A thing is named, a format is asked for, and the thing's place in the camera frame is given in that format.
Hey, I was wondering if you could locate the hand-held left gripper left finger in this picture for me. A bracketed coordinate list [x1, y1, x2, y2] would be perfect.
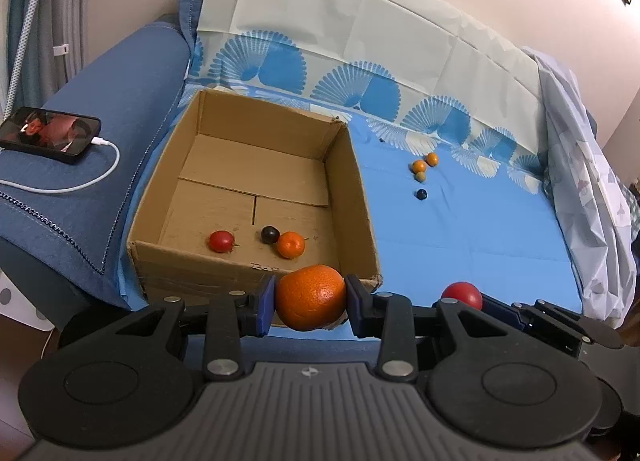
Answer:
[105, 275, 277, 383]

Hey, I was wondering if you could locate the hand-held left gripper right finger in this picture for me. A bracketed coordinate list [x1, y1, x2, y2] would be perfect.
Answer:
[345, 274, 523, 383]

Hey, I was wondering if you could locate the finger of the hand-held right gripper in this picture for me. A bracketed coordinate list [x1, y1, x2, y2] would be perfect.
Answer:
[480, 293, 531, 335]

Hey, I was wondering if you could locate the red cherry tomato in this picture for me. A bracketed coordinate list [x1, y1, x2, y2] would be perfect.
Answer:
[441, 282, 484, 312]
[208, 230, 236, 254]

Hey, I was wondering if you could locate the brown cardboard box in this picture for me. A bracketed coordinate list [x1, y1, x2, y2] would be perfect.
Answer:
[126, 88, 383, 332]

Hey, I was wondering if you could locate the blue fan-print sheet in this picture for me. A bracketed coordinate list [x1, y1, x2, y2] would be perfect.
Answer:
[117, 0, 584, 342]

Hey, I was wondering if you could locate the grey patterned blanket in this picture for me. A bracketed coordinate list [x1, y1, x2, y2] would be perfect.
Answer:
[522, 46, 640, 329]

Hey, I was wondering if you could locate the white polka dot stool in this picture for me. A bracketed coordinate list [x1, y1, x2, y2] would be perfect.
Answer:
[0, 268, 53, 334]

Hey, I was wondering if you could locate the black smartphone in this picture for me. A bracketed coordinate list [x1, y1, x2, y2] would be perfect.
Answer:
[0, 106, 102, 164]

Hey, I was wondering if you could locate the grey curtain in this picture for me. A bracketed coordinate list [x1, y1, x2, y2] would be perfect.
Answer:
[37, 0, 94, 97]

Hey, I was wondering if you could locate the white charging cable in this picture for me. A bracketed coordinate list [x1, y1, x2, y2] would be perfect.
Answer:
[0, 138, 121, 194]

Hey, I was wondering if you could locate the garment steamer with braided hose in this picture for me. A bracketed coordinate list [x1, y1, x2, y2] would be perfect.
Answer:
[0, 0, 56, 112]

